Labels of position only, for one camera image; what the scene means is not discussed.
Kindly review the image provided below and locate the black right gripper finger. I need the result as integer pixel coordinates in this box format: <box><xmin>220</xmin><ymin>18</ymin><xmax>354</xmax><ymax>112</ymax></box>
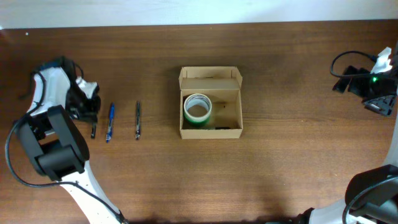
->
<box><xmin>332</xmin><ymin>65</ymin><xmax>358</xmax><ymax>93</ymax></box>
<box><xmin>347</xmin><ymin>67</ymin><xmax>371</xmax><ymax>95</ymax></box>

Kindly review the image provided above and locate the black pen silver tip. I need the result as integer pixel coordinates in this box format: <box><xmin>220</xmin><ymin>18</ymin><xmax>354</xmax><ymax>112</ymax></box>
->
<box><xmin>90</xmin><ymin>123</ymin><xmax>96</xmax><ymax>139</ymax></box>

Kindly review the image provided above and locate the blue clear pen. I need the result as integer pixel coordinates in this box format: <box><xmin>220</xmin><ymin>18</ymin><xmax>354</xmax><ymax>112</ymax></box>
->
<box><xmin>106</xmin><ymin>103</ymin><xmax>115</xmax><ymax>143</ymax></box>

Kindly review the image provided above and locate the dark grey clear pen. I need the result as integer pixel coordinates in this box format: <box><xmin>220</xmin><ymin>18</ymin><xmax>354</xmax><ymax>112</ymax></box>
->
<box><xmin>135</xmin><ymin>101</ymin><xmax>141</xmax><ymax>140</ymax></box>

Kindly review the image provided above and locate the beige masking tape roll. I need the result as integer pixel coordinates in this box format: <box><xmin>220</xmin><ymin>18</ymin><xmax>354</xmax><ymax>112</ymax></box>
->
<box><xmin>183</xmin><ymin>93</ymin><xmax>213</xmax><ymax>117</ymax></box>

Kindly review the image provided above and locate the green tape roll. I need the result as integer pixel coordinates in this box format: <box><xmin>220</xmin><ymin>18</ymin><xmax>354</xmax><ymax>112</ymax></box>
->
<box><xmin>183</xmin><ymin>114</ymin><xmax>210</xmax><ymax>127</ymax></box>

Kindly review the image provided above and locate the black and grey marker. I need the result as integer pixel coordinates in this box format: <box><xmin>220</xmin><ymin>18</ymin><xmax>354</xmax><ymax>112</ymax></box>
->
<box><xmin>214</xmin><ymin>126</ymin><xmax>231</xmax><ymax>130</ymax></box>

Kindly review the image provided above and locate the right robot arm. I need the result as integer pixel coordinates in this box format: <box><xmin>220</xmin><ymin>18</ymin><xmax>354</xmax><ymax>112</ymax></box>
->
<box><xmin>288</xmin><ymin>65</ymin><xmax>397</xmax><ymax>223</ymax></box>

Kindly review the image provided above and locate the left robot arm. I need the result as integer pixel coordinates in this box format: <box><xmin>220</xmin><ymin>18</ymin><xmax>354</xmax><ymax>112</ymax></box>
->
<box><xmin>5</xmin><ymin>56</ymin><xmax>127</xmax><ymax>223</ymax></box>

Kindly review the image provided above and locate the open cardboard box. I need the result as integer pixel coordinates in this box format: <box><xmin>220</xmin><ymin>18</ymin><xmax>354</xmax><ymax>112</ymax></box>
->
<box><xmin>178</xmin><ymin>67</ymin><xmax>243</xmax><ymax>139</ymax></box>

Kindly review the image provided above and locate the right black cable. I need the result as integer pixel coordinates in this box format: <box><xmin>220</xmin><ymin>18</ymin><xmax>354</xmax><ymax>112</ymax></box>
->
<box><xmin>329</xmin><ymin>50</ymin><xmax>398</xmax><ymax>78</ymax></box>

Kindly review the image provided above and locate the black cable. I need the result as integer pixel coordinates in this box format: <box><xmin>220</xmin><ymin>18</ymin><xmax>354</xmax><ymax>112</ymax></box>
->
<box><xmin>329</xmin><ymin>50</ymin><xmax>398</xmax><ymax>78</ymax></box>
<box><xmin>4</xmin><ymin>62</ymin><xmax>125</xmax><ymax>224</ymax></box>

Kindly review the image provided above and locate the left black cable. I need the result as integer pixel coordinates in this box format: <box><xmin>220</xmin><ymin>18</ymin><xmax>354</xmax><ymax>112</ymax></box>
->
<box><xmin>4</xmin><ymin>62</ymin><xmax>125</xmax><ymax>224</ymax></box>

